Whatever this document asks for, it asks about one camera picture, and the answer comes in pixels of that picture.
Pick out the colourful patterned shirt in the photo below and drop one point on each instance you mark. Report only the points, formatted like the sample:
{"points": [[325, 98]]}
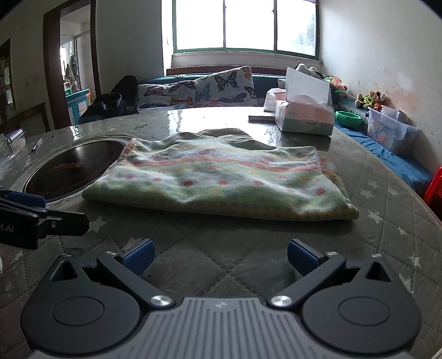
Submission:
{"points": [[221, 179]]}

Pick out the wooden door frame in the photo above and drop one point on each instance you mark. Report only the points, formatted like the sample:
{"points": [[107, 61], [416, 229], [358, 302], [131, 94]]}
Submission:
{"points": [[51, 69]]}

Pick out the butterfly print cushion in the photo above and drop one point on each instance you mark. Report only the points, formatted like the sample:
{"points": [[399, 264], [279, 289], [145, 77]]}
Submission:
{"points": [[165, 91], [224, 86]]}

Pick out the white paper packet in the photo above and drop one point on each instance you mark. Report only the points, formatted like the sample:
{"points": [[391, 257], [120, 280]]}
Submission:
{"points": [[272, 102]]}

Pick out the pen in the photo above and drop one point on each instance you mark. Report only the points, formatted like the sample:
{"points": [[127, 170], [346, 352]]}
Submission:
{"points": [[36, 145]]}

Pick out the clear plastic container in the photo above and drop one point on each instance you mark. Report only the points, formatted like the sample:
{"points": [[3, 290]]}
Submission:
{"points": [[13, 138]]}

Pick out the brown plush toy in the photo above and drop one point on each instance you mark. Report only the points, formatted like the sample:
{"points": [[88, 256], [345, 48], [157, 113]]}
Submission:
{"points": [[374, 98]]}

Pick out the beige ribbed garment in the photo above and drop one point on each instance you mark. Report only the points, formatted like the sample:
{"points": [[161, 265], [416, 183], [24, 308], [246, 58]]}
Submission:
{"points": [[228, 133]]}

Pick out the tissue box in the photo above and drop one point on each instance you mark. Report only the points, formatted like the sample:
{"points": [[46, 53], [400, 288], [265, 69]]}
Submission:
{"points": [[304, 120]]}

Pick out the colourful plush toy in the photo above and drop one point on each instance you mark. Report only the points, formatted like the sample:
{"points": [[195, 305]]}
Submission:
{"points": [[336, 83]]}

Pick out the white plush toy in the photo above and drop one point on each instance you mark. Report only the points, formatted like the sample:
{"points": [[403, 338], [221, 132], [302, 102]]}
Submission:
{"points": [[304, 69]]}

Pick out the blue mat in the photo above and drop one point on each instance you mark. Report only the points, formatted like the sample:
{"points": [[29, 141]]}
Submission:
{"points": [[390, 162]]}

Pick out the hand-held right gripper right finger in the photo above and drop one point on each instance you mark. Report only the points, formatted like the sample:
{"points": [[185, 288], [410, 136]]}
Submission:
{"points": [[302, 257]]}

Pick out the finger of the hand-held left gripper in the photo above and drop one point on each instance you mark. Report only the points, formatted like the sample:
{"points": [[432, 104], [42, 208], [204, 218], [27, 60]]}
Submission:
{"points": [[24, 199], [65, 224]]}

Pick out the butterfly print cushions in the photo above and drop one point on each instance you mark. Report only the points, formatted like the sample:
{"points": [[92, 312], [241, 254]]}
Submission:
{"points": [[269, 81]]}

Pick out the dark flat box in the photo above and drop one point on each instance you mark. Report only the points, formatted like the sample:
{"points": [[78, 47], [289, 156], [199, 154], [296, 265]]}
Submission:
{"points": [[260, 118]]}

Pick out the blue cabinet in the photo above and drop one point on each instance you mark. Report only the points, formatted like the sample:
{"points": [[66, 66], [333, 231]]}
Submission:
{"points": [[77, 107]]}

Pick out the black bag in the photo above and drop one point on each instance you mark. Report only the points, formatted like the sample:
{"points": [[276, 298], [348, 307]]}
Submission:
{"points": [[110, 103]]}

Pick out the round black induction hob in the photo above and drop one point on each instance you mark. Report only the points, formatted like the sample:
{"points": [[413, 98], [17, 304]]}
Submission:
{"points": [[69, 165]]}

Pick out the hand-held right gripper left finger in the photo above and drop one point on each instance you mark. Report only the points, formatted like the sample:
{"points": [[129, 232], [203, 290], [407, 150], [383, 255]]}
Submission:
{"points": [[138, 255]]}

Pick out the green bowl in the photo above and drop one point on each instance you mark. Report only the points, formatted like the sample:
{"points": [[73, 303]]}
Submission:
{"points": [[348, 119]]}

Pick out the green framed window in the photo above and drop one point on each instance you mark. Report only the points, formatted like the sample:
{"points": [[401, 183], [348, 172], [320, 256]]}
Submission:
{"points": [[248, 24]]}

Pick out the clear plastic storage box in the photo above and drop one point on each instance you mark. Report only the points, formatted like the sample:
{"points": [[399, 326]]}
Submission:
{"points": [[386, 133]]}

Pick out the red stool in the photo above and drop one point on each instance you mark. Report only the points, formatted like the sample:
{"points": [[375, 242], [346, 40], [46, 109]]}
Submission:
{"points": [[435, 186]]}

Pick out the wooden chair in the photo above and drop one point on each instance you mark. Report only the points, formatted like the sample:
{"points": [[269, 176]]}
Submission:
{"points": [[44, 117]]}

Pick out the wooden shelf unit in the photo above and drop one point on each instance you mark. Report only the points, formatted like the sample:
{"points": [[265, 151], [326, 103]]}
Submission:
{"points": [[5, 86]]}

